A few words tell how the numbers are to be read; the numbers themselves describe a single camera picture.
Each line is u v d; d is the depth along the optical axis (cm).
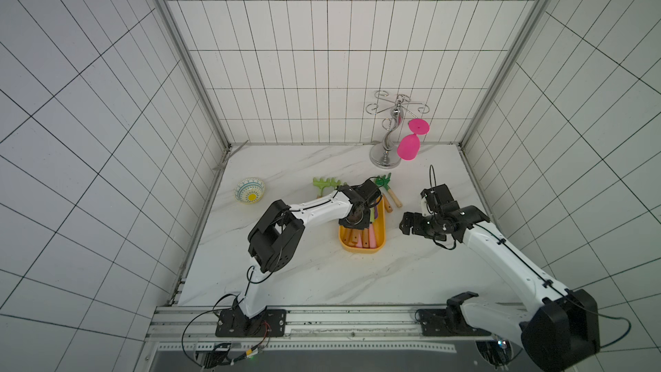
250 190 103
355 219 78
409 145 97
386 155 114
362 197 67
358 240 87
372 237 89
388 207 96
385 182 106
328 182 106
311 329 73
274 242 50
